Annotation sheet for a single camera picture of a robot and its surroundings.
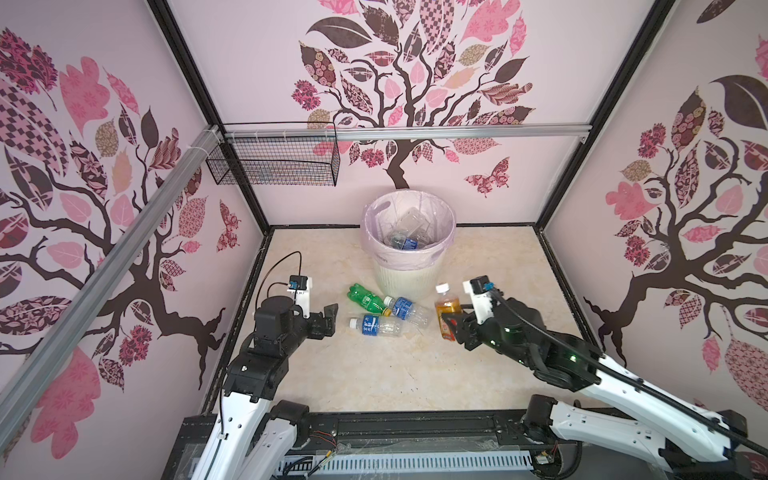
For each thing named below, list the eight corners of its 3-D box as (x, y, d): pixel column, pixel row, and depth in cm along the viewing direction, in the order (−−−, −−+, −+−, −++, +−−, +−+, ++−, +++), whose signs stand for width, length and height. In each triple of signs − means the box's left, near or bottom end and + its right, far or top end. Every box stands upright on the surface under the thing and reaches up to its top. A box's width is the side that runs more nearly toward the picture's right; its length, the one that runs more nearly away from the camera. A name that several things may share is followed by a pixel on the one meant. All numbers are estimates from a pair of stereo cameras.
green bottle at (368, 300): (347, 299, 100) (345, 291, 96) (356, 288, 103) (354, 281, 99) (385, 323, 94) (384, 315, 91) (393, 311, 97) (393, 304, 93)
